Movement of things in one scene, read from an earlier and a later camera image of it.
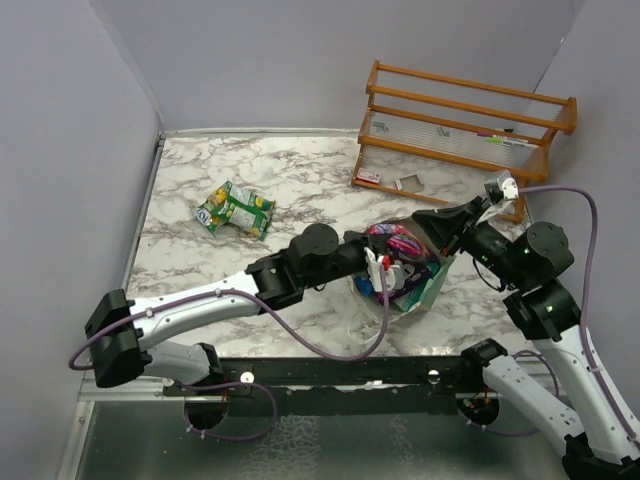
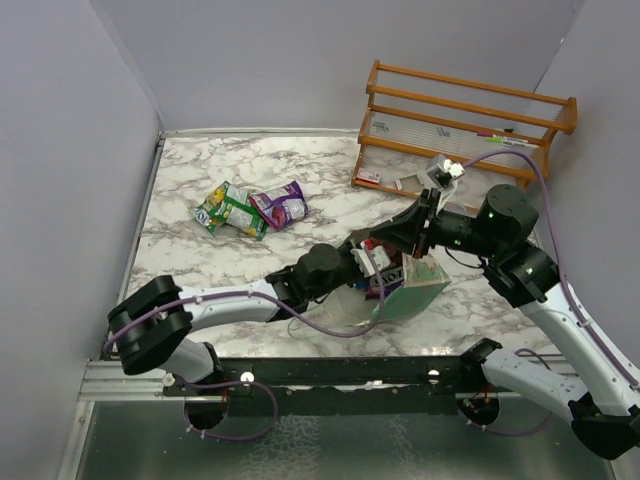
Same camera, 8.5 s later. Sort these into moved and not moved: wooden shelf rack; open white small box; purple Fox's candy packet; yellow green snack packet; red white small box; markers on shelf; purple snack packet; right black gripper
Moved: purple Fox's candy packet; purple snack packet; right black gripper
Not moved: open white small box; red white small box; markers on shelf; yellow green snack packet; wooden shelf rack
